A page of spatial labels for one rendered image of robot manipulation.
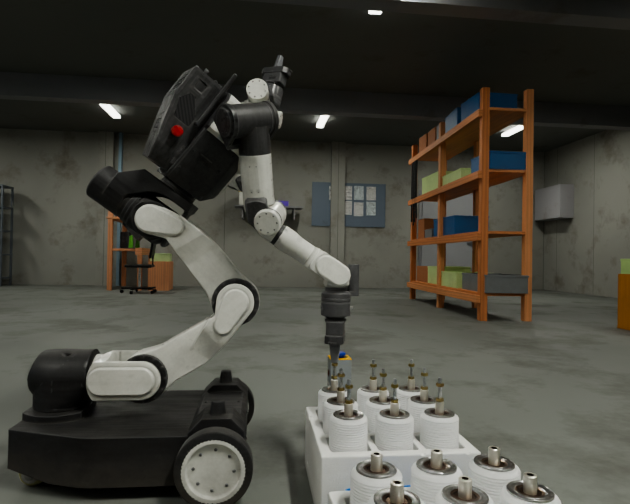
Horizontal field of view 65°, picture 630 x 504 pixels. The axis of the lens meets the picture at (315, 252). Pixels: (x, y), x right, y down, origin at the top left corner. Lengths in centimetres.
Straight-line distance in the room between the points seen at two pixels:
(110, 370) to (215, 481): 44
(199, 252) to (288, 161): 935
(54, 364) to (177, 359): 34
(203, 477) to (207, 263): 59
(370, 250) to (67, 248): 632
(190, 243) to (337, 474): 75
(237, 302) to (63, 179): 1006
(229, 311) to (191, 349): 17
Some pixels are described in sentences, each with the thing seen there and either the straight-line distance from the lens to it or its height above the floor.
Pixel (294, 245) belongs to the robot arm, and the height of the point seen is 68.
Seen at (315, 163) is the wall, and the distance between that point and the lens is 1085.
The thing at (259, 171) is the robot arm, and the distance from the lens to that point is 138.
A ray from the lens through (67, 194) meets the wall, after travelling 1134.
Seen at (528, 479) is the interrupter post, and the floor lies 28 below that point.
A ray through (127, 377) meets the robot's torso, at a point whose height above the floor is 29.
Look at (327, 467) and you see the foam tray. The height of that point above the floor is 16.
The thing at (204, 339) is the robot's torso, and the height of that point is 40.
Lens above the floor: 64
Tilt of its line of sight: 1 degrees up
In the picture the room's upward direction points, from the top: 1 degrees clockwise
